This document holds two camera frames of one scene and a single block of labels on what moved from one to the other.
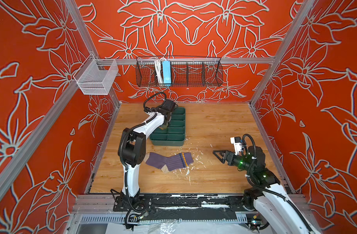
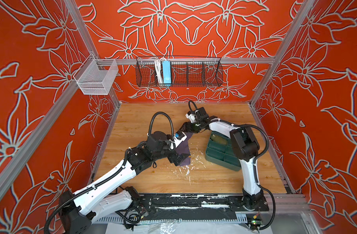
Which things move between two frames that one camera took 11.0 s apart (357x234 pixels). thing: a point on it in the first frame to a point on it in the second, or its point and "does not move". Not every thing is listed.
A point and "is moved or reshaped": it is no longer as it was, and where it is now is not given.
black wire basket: [186, 71] does not move
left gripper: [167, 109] to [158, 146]
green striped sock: [163, 126] to [219, 137]
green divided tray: [175, 134] to [219, 150]
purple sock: [174, 162] is moved or reshaped
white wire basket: [95, 76] does not move
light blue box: [167, 73] does not move
